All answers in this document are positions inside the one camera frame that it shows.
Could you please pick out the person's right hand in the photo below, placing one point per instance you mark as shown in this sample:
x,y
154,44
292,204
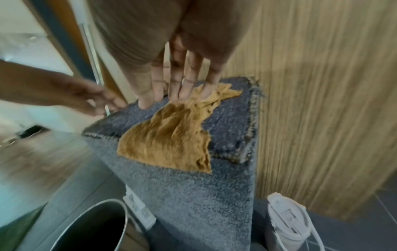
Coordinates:
x,y
161,49

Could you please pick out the person's left hand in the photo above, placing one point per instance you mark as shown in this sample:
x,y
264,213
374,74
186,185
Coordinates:
x,y
86,98

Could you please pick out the brown cleaning cloth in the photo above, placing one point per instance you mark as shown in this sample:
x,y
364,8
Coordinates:
x,y
167,137

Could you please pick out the wooden framed door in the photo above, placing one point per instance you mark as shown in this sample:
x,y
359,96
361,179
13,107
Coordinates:
x,y
69,41

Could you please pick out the white paper label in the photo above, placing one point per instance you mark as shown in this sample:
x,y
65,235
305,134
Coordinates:
x,y
139,208

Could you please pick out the steel bin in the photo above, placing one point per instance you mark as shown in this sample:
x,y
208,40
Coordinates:
x,y
93,230

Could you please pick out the grey carpeted block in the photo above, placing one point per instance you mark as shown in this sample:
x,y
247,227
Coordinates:
x,y
192,196

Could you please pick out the white water jug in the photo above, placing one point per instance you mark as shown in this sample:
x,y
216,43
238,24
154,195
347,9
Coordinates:
x,y
285,220

